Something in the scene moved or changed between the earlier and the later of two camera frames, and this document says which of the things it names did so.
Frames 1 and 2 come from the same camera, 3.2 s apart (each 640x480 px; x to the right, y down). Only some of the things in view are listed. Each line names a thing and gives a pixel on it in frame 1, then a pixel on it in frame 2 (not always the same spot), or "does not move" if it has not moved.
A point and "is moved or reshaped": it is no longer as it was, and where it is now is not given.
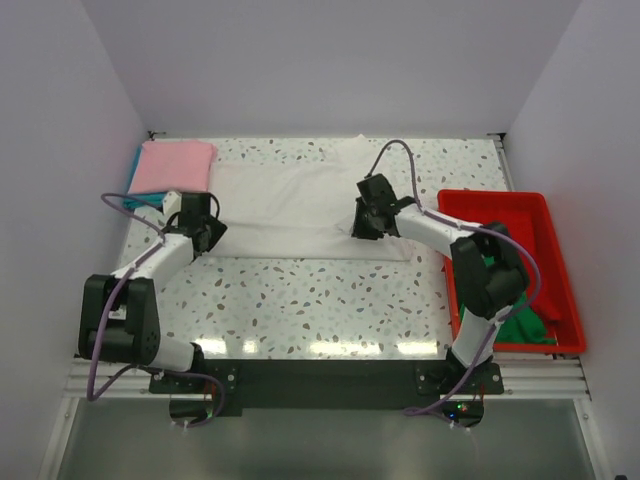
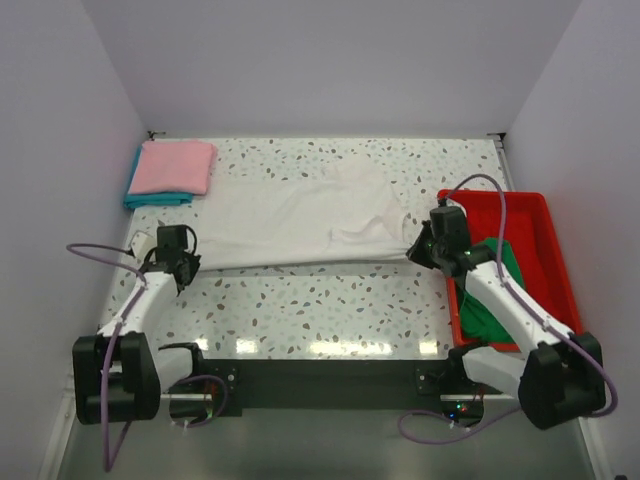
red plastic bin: [528, 215] does not move
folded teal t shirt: [133, 200] does not move
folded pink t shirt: [164, 166] does not move
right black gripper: [359, 230] → [415, 253]
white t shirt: [300, 210] is moved or reshaped
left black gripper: [218, 229] → [193, 263]
